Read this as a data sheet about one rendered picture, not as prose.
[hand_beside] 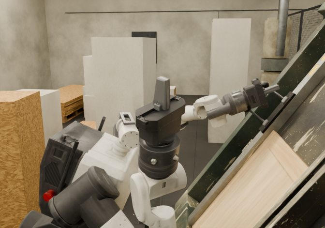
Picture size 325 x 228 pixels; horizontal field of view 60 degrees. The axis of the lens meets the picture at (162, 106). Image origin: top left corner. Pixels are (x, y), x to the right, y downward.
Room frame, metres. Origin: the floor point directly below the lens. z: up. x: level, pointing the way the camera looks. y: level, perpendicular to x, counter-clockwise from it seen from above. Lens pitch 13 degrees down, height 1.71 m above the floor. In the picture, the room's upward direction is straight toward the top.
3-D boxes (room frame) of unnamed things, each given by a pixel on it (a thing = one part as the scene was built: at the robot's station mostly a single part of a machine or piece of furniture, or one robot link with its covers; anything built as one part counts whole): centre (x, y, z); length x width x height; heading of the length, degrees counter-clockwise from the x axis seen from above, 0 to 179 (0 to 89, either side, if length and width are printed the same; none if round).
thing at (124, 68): (3.72, 0.46, 0.88); 0.90 x 0.60 x 1.75; 172
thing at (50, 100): (3.99, 2.03, 0.48); 1.00 x 0.64 x 0.95; 172
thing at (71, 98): (7.07, 2.40, 0.22); 2.46 x 1.04 x 0.44; 172
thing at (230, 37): (4.86, -1.12, 1.03); 0.60 x 0.58 x 2.05; 172
